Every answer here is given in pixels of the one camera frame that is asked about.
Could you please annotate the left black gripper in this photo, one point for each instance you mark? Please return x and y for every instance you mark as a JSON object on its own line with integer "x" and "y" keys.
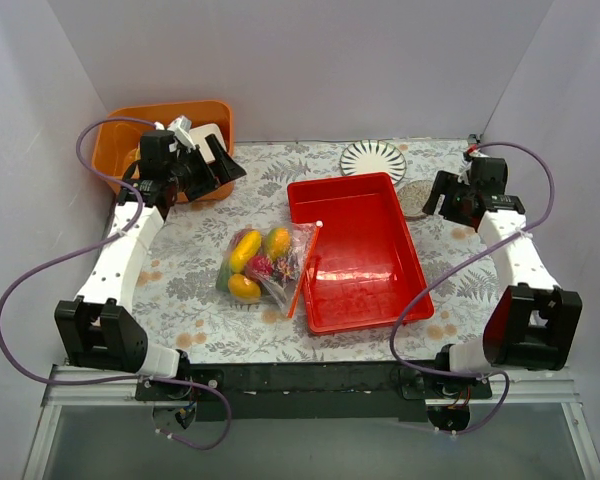
{"x": 211, "y": 170}

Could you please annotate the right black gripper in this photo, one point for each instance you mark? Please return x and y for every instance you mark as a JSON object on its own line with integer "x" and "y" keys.
{"x": 445, "y": 198}

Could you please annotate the yellow corn cob toy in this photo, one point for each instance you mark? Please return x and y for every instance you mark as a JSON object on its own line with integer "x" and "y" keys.
{"x": 247, "y": 247}

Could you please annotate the yellow orange mango toy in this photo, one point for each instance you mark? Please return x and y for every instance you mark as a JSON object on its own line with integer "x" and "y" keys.
{"x": 277, "y": 243}

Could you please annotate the green orange mango toy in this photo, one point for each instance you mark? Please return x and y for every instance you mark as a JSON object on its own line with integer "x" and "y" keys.
{"x": 222, "y": 280}

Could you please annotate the red apple toy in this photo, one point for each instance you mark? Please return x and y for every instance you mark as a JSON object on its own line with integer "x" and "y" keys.
{"x": 259, "y": 267}

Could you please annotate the clear zip top bag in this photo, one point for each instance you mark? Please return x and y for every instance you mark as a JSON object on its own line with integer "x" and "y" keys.
{"x": 304, "y": 241}

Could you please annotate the orange fruit toy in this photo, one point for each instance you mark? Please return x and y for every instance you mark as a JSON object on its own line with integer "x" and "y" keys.
{"x": 244, "y": 289}

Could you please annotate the dark purple fruit toy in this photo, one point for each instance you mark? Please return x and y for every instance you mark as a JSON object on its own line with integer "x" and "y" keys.
{"x": 286, "y": 269}

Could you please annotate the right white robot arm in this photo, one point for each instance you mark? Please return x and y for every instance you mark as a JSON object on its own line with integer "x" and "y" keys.
{"x": 534, "y": 323}

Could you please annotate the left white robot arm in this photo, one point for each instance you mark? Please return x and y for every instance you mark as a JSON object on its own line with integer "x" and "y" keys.
{"x": 97, "y": 328}

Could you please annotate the speckled grey round dish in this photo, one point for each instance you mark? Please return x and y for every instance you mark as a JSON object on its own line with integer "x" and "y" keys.
{"x": 412, "y": 198}

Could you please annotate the white rectangular dish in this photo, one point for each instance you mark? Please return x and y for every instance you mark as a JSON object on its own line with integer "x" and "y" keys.
{"x": 199, "y": 135}

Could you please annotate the striped round plate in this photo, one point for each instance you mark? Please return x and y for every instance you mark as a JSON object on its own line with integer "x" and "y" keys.
{"x": 373, "y": 156}

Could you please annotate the yellow item in tub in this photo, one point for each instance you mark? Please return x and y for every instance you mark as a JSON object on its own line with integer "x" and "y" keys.
{"x": 130, "y": 158}

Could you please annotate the orange plastic tub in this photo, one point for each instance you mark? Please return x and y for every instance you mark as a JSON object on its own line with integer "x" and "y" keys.
{"x": 123, "y": 129}

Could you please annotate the red plastic tray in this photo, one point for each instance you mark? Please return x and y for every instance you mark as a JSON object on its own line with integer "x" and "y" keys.
{"x": 365, "y": 270}

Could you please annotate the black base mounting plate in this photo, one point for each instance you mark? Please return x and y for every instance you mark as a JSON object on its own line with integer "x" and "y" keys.
{"x": 336, "y": 390}

